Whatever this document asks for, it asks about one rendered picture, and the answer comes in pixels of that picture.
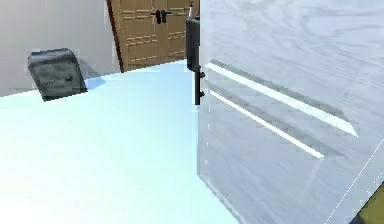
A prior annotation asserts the black door handle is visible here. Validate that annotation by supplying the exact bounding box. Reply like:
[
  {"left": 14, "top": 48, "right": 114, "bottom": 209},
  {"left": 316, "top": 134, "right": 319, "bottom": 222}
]
[{"left": 150, "top": 9, "right": 173, "bottom": 25}]

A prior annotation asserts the grey fridge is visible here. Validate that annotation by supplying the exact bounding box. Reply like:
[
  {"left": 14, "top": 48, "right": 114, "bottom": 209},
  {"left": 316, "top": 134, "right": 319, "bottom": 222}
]
[{"left": 196, "top": 0, "right": 384, "bottom": 224}]

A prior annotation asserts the dark grey bin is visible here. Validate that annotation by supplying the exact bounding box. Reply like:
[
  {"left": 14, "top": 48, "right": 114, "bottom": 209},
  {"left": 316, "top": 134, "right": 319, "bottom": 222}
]
[{"left": 27, "top": 47, "right": 88, "bottom": 102}]

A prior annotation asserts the black fridge handle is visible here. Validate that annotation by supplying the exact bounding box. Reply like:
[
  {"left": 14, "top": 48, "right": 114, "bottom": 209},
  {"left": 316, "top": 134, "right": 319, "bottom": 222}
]
[{"left": 185, "top": 16, "right": 206, "bottom": 106}]

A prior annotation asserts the brown panelled room door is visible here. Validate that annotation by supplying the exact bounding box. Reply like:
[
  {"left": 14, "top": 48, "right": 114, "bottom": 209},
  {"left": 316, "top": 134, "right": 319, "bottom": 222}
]
[{"left": 106, "top": 0, "right": 200, "bottom": 73}]

